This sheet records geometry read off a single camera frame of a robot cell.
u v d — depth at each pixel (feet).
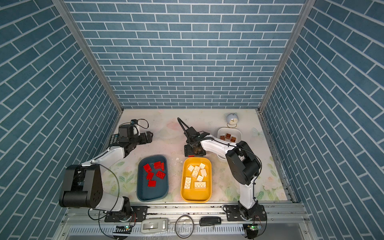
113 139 3.31
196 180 2.77
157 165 2.86
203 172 2.86
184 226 2.32
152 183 2.72
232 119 3.47
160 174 2.77
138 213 2.41
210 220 2.27
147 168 2.84
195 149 2.58
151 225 2.27
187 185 2.70
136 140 2.58
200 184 2.71
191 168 2.92
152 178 2.79
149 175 2.84
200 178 2.77
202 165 2.94
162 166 2.83
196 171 2.85
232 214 2.42
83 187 3.09
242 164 1.62
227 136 3.35
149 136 2.76
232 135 3.37
